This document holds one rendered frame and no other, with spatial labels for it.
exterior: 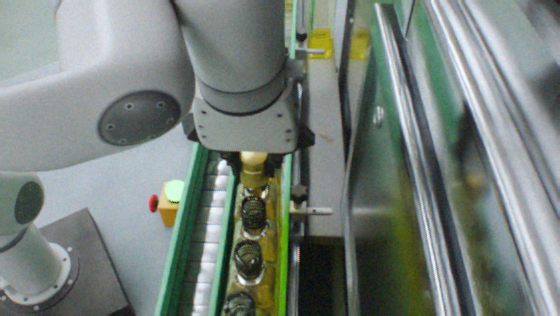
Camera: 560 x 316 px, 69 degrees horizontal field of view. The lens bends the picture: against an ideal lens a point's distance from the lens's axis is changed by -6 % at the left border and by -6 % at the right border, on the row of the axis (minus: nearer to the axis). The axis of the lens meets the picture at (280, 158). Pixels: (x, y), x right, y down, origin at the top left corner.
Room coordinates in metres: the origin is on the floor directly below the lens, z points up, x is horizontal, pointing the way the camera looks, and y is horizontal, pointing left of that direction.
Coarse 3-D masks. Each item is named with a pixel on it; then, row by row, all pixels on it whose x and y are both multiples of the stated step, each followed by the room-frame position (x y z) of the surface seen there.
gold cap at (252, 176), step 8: (240, 152) 0.34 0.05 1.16; (248, 152) 0.34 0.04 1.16; (256, 152) 0.34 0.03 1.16; (240, 160) 0.33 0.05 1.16; (248, 160) 0.33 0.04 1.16; (256, 160) 0.33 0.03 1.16; (264, 160) 0.33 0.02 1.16; (240, 168) 0.33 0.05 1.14; (248, 168) 0.32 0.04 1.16; (256, 168) 0.32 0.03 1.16; (264, 168) 0.32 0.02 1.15; (240, 176) 0.33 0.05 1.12; (248, 176) 0.32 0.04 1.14; (256, 176) 0.32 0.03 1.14; (264, 176) 0.32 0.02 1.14; (248, 184) 0.32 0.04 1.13; (256, 184) 0.32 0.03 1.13; (264, 184) 0.32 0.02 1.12
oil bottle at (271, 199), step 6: (240, 186) 0.35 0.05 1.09; (270, 186) 0.35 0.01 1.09; (276, 186) 0.35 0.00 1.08; (240, 192) 0.34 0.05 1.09; (270, 192) 0.34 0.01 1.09; (276, 192) 0.34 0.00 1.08; (240, 198) 0.33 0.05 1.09; (264, 198) 0.33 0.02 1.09; (270, 198) 0.33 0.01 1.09; (276, 198) 0.33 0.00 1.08; (270, 204) 0.32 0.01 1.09; (276, 204) 0.33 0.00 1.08; (270, 210) 0.31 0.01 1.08; (276, 210) 0.32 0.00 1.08; (270, 216) 0.31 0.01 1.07; (276, 216) 0.31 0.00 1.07
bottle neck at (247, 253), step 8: (248, 240) 0.23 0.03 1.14; (240, 248) 0.23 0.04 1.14; (248, 248) 0.23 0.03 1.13; (256, 248) 0.23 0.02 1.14; (240, 256) 0.22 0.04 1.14; (248, 256) 0.23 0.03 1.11; (256, 256) 0.21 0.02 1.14; (240, 264) 0.21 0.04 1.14; (248, 264) 0.21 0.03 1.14; (256, 264) 0.21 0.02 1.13; (240, 272) 0.21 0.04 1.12; (248, 272) 0.21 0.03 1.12; (256, 272) 0.21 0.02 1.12; (240, 280) 0.21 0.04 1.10; (248, 280) 0.21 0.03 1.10; (256, 280) 0.21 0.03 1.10
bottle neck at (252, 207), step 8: (248, 200) 0.29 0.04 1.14; (256, 200) 0.29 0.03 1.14; (240, 208) 0.27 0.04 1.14; (248, 208) 0.29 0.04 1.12; (256, 208) 0.29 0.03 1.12; (264, 208) 0.27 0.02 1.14; (240, 216) 0.27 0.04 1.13; (248, 216) 0.26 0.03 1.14; (256, 216) 0.26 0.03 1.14; (264, 216) 0.27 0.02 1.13; (248, 224) 0.27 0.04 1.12; (256, 224) 0.27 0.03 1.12; (264, 224) 0.27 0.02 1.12; (248, 232) 0.27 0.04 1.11; (256, 232) 0.26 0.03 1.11; (264, 232) 0.27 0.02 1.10
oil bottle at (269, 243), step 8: (240, 224) 0.29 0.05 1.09; (272, 224) 0.29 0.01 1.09; (240, 232) 0.28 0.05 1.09; (272, 232) 0.28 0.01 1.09; (240, 240) 0.27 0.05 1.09; (256, 240) 0.26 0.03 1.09; (264, 240) 0.26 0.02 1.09; (272, 240) 0.27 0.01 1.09; (232, 248) 0.26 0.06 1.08; (264, 248) 0.26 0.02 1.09; (272, 248) 0.26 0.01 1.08; (232, 256) 0.26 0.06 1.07; (264, 256) 0.25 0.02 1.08; (272, 256) 0.25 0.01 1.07
